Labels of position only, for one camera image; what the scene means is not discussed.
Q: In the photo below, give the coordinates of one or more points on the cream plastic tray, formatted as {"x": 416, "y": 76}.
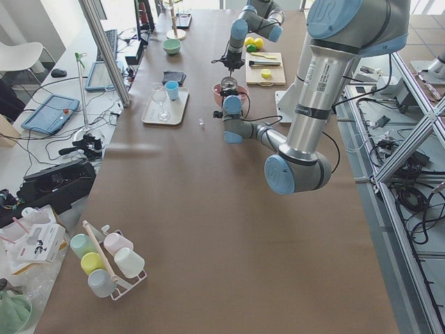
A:
{"x": 174, "y": 108}

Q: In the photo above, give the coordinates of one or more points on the pale green bowl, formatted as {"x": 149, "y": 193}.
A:
{"x": 171, "y": 46}

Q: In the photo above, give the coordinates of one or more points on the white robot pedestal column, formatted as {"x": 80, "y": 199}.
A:
{"x": 287, "y": 100}

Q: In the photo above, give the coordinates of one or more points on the green lime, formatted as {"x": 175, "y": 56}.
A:
{"x": 251, "y": 48}

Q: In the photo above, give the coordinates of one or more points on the grey blue cup on rack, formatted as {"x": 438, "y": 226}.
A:
{"x": 100, "y": 283}

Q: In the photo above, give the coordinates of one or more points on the upper whole yellow lemon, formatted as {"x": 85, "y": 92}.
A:
{"x": 259, "y": 43}

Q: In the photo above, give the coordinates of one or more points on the yellow cup on rack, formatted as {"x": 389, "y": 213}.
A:
{"x": 90, "y": 262}

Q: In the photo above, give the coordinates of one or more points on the bamboo cutting board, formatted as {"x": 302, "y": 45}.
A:
{"x": 253, "y": 74}

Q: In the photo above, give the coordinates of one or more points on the yellow plastic knife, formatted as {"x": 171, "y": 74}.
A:
{"x": 266, "y": 56}

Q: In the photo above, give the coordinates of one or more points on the black keyboard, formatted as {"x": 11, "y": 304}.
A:
{"x": 112, "y": 38}

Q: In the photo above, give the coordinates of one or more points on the upper blue teach pendant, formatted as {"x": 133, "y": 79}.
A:
{"x": 98, "y": 78}

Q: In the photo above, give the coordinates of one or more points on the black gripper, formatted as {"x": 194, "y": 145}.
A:
{"x": 228, "y": 93}
{"x": 232, "y": 62}

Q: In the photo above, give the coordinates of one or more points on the stainless steel ice scoop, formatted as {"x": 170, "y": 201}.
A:
{"x": 228, "y": 82}

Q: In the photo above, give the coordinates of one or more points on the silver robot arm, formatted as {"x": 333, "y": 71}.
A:
{"x": 339, "y": 33}
{"x": 264, "y": 18}

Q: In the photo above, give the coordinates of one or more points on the halved lemon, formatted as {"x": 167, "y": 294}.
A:
{"x": 266, "y": 73}

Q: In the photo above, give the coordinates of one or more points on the wooden cup tree stand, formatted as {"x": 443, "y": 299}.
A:
{"x": 174, "y": 32}

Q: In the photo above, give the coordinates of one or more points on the pink cup on rack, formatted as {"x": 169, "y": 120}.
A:
{"x": 113, "y": 242}

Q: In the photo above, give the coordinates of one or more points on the aluminium frame post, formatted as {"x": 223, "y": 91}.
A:
{"x": 92, "y": 17}

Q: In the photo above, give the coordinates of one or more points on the black computer monitor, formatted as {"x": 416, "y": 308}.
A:
{"x": 144, "y": 21}

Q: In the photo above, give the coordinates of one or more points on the pink bowl of ice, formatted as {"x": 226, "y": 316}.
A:
{"x": 242, "y": 93}

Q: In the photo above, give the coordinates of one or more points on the wooden muddler stick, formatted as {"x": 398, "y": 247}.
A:
{"x": 108, "y": 267}

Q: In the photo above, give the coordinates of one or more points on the whole yellow lemon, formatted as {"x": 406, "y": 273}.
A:
{"x": 259, "y": 43}
{"x": 248, "y": 41}

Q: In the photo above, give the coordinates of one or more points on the clear wine glass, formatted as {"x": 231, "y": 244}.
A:
{"x": 159, "y": 97}

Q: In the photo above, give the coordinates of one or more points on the folded grey cloth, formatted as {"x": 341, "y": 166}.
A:
{"x": 179, "y": 77}

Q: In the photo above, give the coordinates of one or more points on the white cup on rack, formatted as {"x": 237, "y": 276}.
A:
{"x": 129, "y": 262}

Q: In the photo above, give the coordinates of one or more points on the blue teach pendant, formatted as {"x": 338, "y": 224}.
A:
{"x": 98, "y": 78}
{"x": 52, "y": 115}

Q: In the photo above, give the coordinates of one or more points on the white wire cup rack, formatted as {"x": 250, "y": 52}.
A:
{"x": 124, "y": 285}

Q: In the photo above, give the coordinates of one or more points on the lower blue teach pendant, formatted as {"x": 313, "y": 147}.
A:
{"x": 52, "y": 115}

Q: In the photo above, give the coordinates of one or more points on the light blue plastic cup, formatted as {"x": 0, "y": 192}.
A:
{"x": 172, "y": 89}

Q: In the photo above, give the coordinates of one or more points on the green cup on rack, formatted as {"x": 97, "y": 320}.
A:
{"x": 81, "y": 245}

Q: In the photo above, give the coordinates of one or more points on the black framed glass tray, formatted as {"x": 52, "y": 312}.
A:
{"x": 183, "y": 20}

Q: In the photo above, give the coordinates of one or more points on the lower whole yellow lemon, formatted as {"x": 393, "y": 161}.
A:
{"x": 248, "y": 41}

